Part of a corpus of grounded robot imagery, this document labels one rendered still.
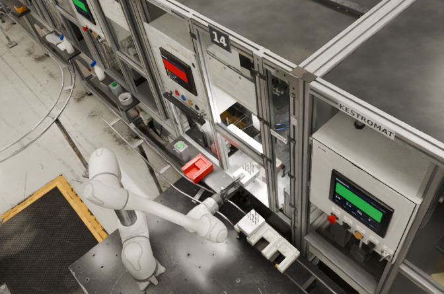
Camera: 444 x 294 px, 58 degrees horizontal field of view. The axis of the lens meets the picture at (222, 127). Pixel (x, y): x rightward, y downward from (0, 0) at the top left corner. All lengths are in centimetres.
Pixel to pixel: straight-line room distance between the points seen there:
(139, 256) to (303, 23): 148
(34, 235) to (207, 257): 186
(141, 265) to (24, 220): 189
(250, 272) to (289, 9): 147
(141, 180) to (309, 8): 252
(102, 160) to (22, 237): 208
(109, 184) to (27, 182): 246
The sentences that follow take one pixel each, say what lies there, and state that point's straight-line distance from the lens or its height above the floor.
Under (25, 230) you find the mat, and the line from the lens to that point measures 398.
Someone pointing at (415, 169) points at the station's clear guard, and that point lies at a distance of 135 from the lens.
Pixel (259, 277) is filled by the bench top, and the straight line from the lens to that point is 244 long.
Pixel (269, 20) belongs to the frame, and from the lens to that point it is 169.
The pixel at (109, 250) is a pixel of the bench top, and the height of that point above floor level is 68.
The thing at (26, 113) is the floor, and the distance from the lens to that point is 503.
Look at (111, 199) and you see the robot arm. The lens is 190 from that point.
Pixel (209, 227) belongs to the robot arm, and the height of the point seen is 116.
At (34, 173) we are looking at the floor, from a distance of 435.
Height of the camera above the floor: 295
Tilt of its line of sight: 48 degrees down
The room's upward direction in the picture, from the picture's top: 12 degrees counter-clockwise
